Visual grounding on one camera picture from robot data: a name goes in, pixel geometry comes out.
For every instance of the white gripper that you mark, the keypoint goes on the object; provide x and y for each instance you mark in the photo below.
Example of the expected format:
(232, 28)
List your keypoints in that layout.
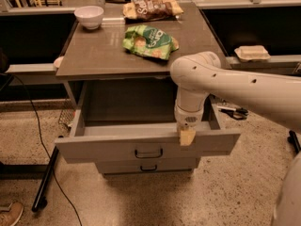
(187, 118)

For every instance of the grey top drawer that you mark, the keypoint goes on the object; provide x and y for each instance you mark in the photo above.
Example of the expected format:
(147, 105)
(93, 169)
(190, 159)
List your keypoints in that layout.
(133, 120)

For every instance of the grey drawer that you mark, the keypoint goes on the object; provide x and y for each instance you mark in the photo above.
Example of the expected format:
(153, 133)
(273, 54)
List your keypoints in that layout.
(133, 120)
(147, 165)

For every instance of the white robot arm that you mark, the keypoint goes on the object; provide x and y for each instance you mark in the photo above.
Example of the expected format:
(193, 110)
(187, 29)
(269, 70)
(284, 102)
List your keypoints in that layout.
(274, 97)

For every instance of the grey bottom drawer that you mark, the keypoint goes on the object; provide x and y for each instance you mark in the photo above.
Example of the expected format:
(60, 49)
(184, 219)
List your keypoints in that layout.
(147, 165)

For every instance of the grey drawer cabinet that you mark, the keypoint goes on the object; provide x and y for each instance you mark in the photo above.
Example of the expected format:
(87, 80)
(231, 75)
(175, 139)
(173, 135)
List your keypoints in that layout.
(99, 55)

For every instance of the white foam takeout box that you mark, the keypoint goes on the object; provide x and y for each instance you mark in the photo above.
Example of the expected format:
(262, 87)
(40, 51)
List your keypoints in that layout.
(252, 53)

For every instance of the black table leg right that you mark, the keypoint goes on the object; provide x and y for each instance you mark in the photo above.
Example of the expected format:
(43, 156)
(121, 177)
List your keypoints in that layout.
(292, 138)

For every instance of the black table leg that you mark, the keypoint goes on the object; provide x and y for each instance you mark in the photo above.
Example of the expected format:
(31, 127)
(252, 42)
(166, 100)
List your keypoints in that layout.
(42, 172)
(292, 138)

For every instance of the green snack bag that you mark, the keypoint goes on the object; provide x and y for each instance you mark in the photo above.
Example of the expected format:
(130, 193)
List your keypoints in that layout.
(148, 41)

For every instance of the brown chip bag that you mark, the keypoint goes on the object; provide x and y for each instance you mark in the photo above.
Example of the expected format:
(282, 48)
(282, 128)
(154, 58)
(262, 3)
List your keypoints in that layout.
(150, 10)

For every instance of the black table leg left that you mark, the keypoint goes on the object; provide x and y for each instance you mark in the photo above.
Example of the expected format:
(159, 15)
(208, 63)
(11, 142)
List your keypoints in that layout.
(42, 172)

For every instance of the small beige disc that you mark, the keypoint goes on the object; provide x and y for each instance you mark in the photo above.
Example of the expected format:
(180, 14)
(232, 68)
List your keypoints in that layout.
(58, 62)

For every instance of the white ceramic bowl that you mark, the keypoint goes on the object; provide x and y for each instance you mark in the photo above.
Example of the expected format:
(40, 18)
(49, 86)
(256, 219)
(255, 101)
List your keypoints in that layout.
(90, 17)

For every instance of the brown shoe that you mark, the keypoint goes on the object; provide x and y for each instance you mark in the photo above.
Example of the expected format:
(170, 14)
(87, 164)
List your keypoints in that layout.
(12, 216)

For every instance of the wire mesh basket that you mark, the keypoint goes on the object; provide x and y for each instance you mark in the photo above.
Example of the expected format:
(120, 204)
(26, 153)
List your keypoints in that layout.
(66, 116)

